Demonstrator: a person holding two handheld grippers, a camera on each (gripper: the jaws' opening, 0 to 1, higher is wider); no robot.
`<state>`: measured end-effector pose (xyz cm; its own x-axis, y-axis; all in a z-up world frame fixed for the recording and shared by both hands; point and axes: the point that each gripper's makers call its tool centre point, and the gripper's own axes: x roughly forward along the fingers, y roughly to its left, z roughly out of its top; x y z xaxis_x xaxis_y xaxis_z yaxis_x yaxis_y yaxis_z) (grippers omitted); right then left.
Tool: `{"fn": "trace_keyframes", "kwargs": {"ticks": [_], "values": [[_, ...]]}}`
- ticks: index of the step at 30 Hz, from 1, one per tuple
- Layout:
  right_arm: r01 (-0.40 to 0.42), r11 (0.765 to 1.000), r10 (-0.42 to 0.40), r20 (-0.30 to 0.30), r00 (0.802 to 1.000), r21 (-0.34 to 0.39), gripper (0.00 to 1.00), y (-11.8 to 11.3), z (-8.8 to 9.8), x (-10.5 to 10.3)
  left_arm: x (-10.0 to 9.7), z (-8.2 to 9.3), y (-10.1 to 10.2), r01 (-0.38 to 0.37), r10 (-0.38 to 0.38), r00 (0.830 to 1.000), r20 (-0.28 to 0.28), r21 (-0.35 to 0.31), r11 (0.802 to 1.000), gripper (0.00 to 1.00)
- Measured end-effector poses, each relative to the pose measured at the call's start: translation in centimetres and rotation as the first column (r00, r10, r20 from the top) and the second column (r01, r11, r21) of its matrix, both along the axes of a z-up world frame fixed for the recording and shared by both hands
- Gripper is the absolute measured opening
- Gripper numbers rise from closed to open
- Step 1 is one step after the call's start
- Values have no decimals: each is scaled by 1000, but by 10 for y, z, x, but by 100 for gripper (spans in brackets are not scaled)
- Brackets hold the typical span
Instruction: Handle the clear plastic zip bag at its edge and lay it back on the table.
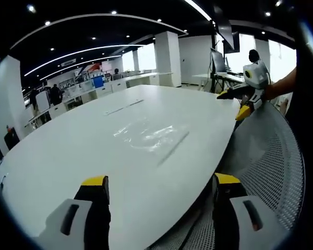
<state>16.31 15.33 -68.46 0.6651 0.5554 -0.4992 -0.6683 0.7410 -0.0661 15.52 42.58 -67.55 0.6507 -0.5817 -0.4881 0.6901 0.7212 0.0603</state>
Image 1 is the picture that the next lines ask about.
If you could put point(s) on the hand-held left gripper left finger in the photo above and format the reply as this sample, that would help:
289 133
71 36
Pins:
78 224

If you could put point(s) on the clear food packaging bag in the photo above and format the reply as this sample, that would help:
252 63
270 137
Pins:
167 145
130 131

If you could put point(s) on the white square pillar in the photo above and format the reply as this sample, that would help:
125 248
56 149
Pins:
5 93
168 58

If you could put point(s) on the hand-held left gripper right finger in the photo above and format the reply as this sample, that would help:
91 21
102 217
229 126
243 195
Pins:
237 226

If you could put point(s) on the grey mesh office chair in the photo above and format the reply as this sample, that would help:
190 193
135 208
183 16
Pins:
276 156

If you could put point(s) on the white panel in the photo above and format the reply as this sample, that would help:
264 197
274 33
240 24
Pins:
43 102

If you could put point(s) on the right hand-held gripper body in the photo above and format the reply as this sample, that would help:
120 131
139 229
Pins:
257 75

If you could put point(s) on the white desk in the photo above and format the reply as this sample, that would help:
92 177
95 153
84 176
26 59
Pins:
206 77

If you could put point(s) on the long white counter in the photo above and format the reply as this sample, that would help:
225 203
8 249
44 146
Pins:
138 78

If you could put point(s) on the black hanging display screen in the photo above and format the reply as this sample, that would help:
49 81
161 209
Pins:
227 31

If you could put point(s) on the blue storage box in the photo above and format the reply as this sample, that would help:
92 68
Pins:
98 83

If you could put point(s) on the black computer monitor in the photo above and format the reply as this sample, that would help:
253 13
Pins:
217 61

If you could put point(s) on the red white wall poster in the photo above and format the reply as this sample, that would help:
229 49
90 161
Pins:
97 67

